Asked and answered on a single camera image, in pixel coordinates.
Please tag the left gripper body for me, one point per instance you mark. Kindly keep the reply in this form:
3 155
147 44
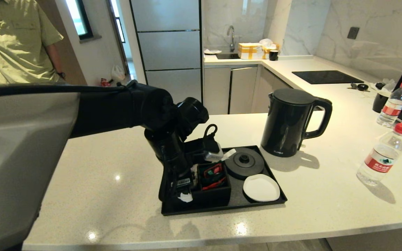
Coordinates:
168 150

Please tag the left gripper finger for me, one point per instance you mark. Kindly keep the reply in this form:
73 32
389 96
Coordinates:
185 196

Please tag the black electric kettle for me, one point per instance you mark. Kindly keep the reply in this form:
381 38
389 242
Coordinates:
284 125

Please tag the clear water bottle red cap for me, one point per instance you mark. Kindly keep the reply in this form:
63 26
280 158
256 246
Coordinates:
382 153
393 106

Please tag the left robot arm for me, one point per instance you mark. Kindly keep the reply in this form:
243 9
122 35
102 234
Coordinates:
110 108

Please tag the dark green and red box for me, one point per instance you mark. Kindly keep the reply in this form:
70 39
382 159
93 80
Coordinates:
213 170

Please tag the black round kettle base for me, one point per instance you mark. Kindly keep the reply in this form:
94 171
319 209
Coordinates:
244 164

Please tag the small black cup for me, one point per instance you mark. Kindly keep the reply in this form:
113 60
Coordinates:
273 55

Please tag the black mug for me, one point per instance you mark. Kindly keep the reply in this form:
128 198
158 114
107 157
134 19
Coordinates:
380 102

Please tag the black divided organizer box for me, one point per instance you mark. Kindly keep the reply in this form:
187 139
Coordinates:
215 197

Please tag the red orange packet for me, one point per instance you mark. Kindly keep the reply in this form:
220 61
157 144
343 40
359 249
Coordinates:
215 184

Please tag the black serving tray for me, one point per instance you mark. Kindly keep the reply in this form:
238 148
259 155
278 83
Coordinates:
236 204

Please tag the white paper stick packet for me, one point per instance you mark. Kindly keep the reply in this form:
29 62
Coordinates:
229 154

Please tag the white round coaster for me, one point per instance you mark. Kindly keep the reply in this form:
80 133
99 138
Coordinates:
261 188

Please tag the grey cabinet door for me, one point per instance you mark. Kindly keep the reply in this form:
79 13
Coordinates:
243 87
216 90

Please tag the white plastic bag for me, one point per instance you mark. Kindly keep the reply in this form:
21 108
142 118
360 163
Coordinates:
118 74

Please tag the red bag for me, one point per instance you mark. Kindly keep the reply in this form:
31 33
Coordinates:
105 82

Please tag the silver refrigerator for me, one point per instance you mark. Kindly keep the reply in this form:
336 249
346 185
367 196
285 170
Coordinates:
169 45

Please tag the white dish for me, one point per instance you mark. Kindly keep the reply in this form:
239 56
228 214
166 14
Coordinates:
212 51

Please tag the grey corner cabinet front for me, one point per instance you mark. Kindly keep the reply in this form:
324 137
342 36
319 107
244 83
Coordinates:
262 90

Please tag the steel sink basin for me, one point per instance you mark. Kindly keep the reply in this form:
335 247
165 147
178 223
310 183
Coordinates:
227 55

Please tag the chrome sink faucet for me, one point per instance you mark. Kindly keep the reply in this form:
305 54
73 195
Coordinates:
232 41

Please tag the yellow white cardboard box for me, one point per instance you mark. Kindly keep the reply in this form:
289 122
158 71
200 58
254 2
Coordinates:
250 51

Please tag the brown wooden door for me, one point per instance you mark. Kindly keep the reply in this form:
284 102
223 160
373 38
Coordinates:
70 52

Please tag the white tissue bundle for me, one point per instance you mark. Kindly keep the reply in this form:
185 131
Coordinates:
266 42

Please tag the dark framed window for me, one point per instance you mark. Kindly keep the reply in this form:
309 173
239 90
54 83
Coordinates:
79 17

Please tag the black induction cooktop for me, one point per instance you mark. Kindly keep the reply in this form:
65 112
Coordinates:
326 77

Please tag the person in green shirt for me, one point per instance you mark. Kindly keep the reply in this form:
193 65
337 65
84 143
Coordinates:
16 38

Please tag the black key fob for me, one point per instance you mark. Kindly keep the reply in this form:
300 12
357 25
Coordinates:
362 86

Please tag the small black round object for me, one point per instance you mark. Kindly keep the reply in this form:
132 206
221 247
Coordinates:
380 85

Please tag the clear plastic wrap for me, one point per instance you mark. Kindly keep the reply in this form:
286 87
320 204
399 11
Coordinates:
389 84

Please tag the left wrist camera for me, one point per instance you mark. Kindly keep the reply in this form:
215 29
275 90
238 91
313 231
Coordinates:
213 156

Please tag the grey wall socket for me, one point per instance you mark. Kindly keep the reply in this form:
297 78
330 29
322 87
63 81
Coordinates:
353 33

